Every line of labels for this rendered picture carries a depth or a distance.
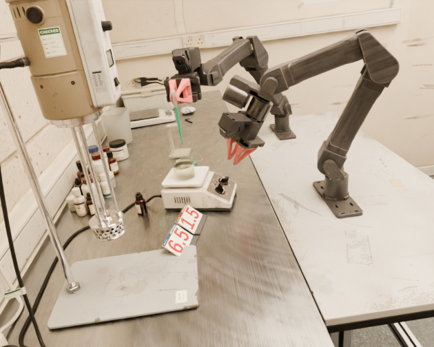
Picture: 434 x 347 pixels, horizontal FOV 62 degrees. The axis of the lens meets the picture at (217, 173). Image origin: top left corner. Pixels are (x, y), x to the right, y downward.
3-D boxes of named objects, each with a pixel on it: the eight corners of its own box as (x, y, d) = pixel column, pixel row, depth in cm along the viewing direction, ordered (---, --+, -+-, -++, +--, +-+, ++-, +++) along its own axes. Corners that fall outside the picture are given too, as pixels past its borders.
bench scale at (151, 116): (176, 122, 188) (174, 113, 186) (126, 130, 185) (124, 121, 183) (173, 113, 205) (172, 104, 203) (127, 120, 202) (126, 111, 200)
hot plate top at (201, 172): (210, 168, 110) (209, 165, 110) (201, 186, 100) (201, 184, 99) (173, 169, 113) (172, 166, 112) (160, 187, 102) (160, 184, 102)
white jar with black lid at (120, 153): (116, 155, 153) (113, 139, 150) (131, 154, 151) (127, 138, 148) (109, 161, 147) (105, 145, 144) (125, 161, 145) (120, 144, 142)
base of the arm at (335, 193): (338, 192, 89) (366, 188, 89) (311, 160, 107) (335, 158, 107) (337, 219, 92) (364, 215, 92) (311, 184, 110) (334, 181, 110)
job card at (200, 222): (207, 215, 100) (206, 203, 99) (200, 235, 93) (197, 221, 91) (187, 215, 102) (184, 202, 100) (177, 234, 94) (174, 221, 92)
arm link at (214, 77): (189, 49, 101) (217, 43, 108) (168, 50, 106) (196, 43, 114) (195, 91, 106) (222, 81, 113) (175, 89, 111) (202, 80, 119)
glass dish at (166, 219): (181, 223, 99) (180, 216, 98) (162, 230, 97) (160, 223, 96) (173, 215, 103) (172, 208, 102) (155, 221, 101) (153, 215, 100)
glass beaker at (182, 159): (171, 183, 103) (167, 155, 99) (178, 173, 108) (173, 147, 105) (195, 183, 101) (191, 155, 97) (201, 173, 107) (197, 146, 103)
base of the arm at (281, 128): (279, 122, 143) (296, 120, 143) (268, 109, 161) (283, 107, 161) (280, 140, 146) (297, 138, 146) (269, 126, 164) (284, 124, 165)
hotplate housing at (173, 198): (237, 189, 112) (235, 166, 109) (231, 212, 101) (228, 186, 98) (170, 191, 117) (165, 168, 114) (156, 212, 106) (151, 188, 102)
